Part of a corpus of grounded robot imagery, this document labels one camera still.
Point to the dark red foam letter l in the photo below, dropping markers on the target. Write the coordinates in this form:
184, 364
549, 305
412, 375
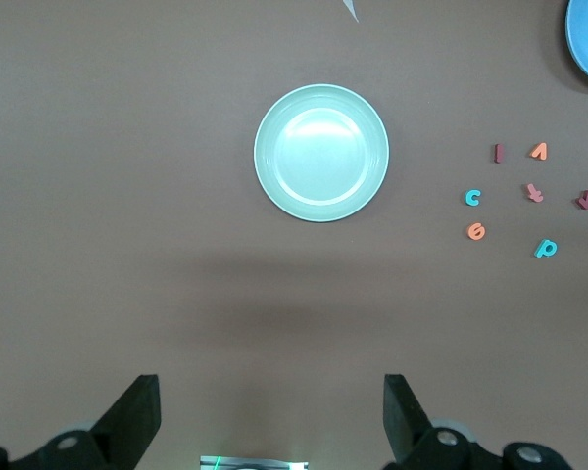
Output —
498, 153

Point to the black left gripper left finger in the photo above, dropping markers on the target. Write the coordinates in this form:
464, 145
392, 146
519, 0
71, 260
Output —
103, 440

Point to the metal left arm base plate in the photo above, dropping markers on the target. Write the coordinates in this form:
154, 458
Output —
255, 463

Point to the green plate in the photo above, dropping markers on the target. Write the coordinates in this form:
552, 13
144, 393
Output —
321, 154

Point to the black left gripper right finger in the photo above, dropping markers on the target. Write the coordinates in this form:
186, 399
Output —
421, 445

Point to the teal foam letter c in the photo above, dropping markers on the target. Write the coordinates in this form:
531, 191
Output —
467, 197

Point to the teal foam letter p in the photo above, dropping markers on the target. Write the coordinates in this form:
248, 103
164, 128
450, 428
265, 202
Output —
543, 250

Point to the pink foam letter t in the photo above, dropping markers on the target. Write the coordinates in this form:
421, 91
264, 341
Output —
534, 193

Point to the orange foam letter e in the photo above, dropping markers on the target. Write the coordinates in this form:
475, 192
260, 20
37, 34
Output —
472, 232

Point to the white paper scrap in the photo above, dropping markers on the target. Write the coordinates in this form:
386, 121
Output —
352, 11

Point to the dark red foam letter k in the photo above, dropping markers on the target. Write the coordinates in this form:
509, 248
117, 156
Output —
587, 200

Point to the orange foam letter v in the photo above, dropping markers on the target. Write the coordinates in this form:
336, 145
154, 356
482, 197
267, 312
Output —
540, 154

